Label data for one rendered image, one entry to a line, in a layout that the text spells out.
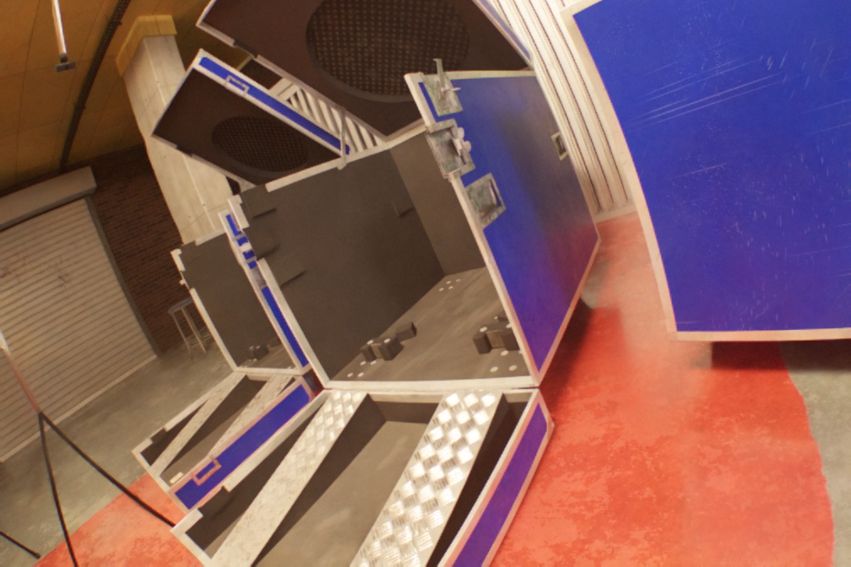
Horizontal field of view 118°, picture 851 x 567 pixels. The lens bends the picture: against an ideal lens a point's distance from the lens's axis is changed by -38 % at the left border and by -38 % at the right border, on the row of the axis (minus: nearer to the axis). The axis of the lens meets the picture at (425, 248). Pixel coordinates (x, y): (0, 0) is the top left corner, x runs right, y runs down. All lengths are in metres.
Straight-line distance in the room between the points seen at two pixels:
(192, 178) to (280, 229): 2.17
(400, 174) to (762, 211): 1.75
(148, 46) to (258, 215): 2.89
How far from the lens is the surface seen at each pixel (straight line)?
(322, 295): 1.64
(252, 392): 2.39
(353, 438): 1.38
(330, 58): 1.91
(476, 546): 0.87
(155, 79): 4.01
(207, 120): 2.42
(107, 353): 6.44
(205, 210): 3.62
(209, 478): 1.75
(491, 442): 1.04
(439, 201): 2.09
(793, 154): 0.83
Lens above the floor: 0.76
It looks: 10 degrees down
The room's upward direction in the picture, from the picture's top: 24 degrees counter-clockwise
